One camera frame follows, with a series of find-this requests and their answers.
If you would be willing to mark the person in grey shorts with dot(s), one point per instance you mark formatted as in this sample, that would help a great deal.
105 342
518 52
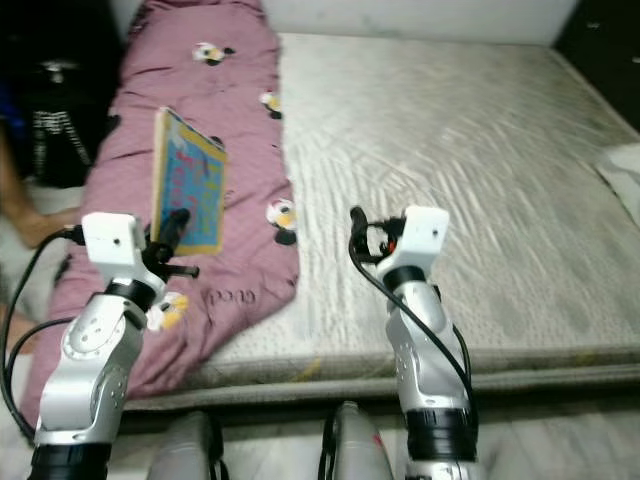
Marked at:
25 215

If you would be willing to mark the pink quilt with cartoon print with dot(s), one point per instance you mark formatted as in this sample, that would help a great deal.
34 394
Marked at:
140 80

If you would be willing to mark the colourful yellow-edged picture book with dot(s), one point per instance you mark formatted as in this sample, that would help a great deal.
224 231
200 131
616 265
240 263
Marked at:
195 180

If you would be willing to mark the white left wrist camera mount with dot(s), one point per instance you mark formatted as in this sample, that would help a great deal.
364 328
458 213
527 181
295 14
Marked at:
112 240

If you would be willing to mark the grey robot leg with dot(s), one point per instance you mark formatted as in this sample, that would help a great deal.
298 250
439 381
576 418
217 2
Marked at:
185 450
360 450

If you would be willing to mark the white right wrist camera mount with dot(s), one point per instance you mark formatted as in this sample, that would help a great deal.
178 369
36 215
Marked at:
425 232

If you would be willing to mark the black tufted headboard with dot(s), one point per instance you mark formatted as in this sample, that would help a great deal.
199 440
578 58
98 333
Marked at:
605 40

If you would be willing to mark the grey bed base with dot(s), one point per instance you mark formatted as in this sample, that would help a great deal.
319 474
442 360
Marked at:
290 395

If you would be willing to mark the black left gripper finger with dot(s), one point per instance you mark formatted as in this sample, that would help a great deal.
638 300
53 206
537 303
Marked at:
172 225

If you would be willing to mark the black bag with white print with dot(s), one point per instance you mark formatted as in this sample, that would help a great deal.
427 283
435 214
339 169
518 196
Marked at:
90 150

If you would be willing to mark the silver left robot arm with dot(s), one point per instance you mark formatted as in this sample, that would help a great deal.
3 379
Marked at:
90 375

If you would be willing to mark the grey left robot leg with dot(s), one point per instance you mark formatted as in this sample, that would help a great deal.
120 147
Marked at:
185 450

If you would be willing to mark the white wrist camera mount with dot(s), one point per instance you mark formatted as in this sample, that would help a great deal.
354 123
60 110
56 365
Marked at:
425 232
112 240

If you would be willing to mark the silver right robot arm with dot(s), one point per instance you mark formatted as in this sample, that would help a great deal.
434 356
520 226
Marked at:
425 350

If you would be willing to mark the white quilted mattress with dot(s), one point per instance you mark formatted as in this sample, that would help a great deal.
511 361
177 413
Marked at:
460 170

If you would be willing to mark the grey right robot leg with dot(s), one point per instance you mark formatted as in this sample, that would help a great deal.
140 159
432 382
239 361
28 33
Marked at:
360 450

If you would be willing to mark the white pillow with tree print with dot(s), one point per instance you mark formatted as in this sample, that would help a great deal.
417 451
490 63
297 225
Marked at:
625 175

